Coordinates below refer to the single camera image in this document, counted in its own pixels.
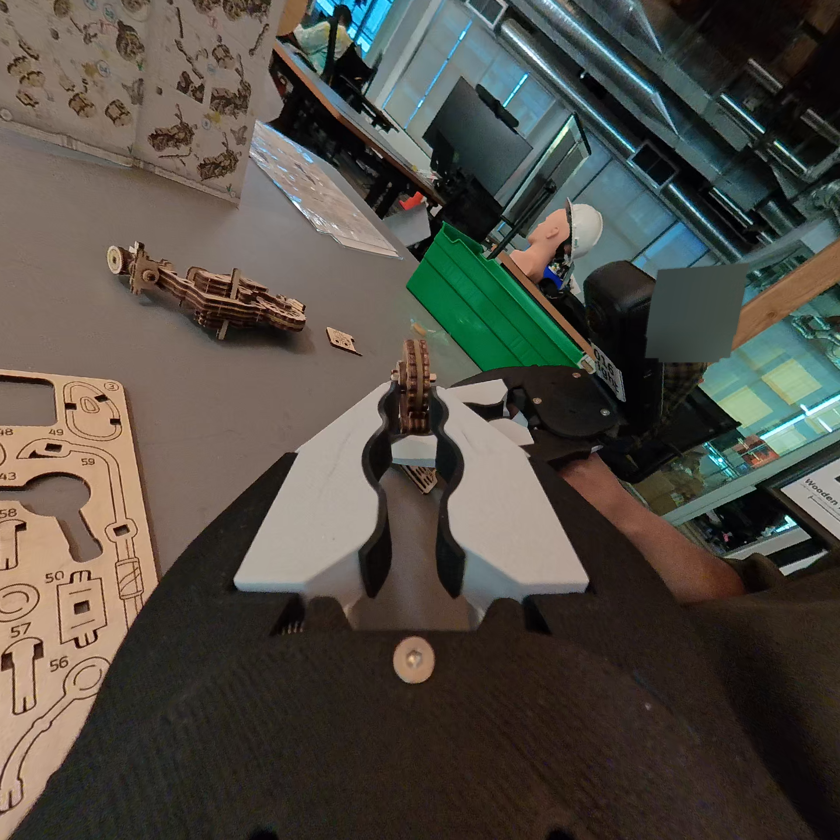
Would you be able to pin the black monitor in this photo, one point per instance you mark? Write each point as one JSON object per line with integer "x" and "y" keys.
{"x": 479, "y": 131}

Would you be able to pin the wooden sheet with round holes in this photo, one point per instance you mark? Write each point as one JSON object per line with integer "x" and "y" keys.
{"x": 59, "y": 459}

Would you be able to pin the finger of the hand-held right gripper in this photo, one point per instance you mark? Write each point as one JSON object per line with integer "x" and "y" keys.
{"x": 484, "y": 395}
{"x": 510, "y": 430}

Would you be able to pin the printed instruction booklet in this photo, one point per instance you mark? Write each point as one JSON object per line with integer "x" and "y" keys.
{"x": 98, "y": 65}

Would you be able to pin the white printed sign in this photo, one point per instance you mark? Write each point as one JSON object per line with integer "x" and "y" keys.
{"x": 814, "y": 499}

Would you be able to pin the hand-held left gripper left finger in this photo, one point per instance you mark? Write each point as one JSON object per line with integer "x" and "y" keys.
{"x": 308, "y": 525}

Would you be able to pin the white hard hat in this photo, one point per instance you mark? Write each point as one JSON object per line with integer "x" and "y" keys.
{"x": 585, "y": 226}

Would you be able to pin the green plastic bin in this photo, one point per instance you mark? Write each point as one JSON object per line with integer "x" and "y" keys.
{"x": 472, "y": 295}

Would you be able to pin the small flat wooden piece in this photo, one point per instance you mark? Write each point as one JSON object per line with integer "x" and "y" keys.
{"x": 342, "y": 340}
{"x": 421, "y": 478}

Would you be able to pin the wooden workbench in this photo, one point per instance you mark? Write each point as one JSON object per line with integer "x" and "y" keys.
{"x": 361, "y": 121}

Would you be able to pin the wooden beam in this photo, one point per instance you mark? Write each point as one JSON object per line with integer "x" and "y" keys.
{"x": 787, "y": 295}

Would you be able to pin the orange traffic cone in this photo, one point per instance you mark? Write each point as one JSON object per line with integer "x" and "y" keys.
{"x": 413, "y": 201}

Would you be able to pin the wooden gear assembly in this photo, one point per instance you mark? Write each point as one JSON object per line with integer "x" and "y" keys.
{"x": 413, "y": 387}

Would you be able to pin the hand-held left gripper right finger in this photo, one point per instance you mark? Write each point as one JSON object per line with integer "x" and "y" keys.
{"x": 518, "y": 525}

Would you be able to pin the grey desk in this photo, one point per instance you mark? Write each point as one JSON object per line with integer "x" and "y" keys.
{"x": 229, "y": 394}

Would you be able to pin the metal-framed panel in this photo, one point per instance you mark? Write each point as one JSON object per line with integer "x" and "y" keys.
{"x": 558, "y": 164}

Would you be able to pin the wooden mechanical model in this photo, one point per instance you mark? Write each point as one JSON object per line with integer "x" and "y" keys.
{"x": 216, "y": 298}

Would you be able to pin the cluster of silver pipes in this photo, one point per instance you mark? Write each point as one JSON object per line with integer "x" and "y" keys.
{"x": 590, "y": 72}

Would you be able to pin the clear bag with sheet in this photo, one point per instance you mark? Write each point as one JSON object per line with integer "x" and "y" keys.
{"x": 315, "y": 190}

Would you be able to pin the mannequin head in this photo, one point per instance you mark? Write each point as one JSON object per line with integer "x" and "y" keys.
{"x": 544, "y": 239}

